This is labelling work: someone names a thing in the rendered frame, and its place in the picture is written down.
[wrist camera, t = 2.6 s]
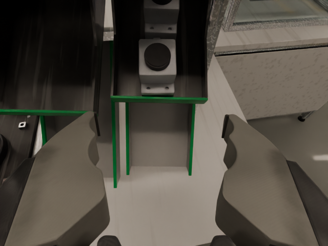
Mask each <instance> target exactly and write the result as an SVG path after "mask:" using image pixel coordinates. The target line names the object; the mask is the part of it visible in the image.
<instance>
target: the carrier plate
mask: <svg viewBox="0 0 328 246"><path fill-rule="evenodd" d="M39 118H40V116H31V115H0V134H2V135H3V136H4V137H5V138H6V140H7V143H8V150H7V154H6V157H5V159H4V161H3V162H2V164H1V165H0V186H1V185H2V181H3V179H5V178H8V177H9V176H10V174H11V173H12V172H13V171H14V170H15V169H16V168H17V167H18V166H19V164H20V163H21V162H22V161H23V160H24V159H26V158H31V157H32V153H33V148H34V143H35V137H36V132H37V128H38V123H39ZM22 122H27V123H28V126H27V129H19V128H18V127H19V123H22Z"/></svg>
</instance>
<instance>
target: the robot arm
mask: <svg viewBox="0 0 328 246"><path fill-rule="evenodd" d="M98 136H100V130H99V124H98V118H97V112H92V111H88V112H86V113H84V114H83V115H81V116H80V117H79V118H77V119H76V120H74V121H73V122H72V123H70V124H69V125H68V126H66V127H65V128H64V129H62V130H61V131H59V132H58V133H57V134H56V135H54V136H53V137H52V138H51V139H50V140H49V141H48V142H47V143H46V144H45V145H44V146H43V147H42V148H41V149H40V150H39V151H38V152H37V153H36V154H35V156H34V157H33V158H26V159H24V160H23V161H22V162H21V163H20V164H19V166H18V167H17V168H16V169H15V170H14V171H13V172H12V173H11V174H10V176H9V177H8V178H7V179H6V180H5V181H4V182H3V183H2V185H1V186H0V246H90V244H91V243H92V242H93V241H94V240H95V239H96V238H97V237H98V236H99V235H100V234H101V233H102V232H103V231H104V230H105V229H106V228H107V227H108V225H109V222H110V216H109V209H108V202H107V196H106V191H105V185H104V180H103V173H102V171H101V170H100V169H99V168H97V167H96V164H97V163H98V161H99V153H98V148H97V142H96V140H97V138H98ZM222 138H224V141H225V142H226V144H227V146H226V150H225V155H224V159H223V161H224V163H225V165H226V166H227V168H228V170H227V171H226V172H225V173H224V177H223V180H222V184H221V188H220V191H219V195H218V199H217V205H216V214H215V222H216V225H217V226H218V228H219V229H220V230H221V231H222V232H223V233H224V234H225V235H216V236H214V237H213V239H212V241H211V244H210V246H234V245H233V243H234V244H235V245H236V246H328V197H327V196H326V195H325V194H324V193H323V192H322V191H321V189H320V188H319V187H318V186H317V185H316V184H315V183H314V182H313V180H312V179H311V178H310V177H309V176H308V175H307V174H306V173H305V172H304V171H303V170H302V168H301V167H300V166H299V165H298V164H297V163H296V162H293V161H288V160H287V159H286V158H285V157H284V155H283V154H282V153H281V152H280V151H279V149H278V148H277V147H276V146H275V145H274V144H273V143H272V142H271V141H270V140H268V139H267V138H266V137H265V136H264V135H262V134H261V133H260V132H258V131H257V130H256V129H254V128H253V127H252V126H250V125H249V124H247V123H246V122H245V121H243V120H242V119H241V118H239V117H238V116H237V115H235V114H230V115H228V114H226V115H225V118H224V123H223V130H222Z"/></svg>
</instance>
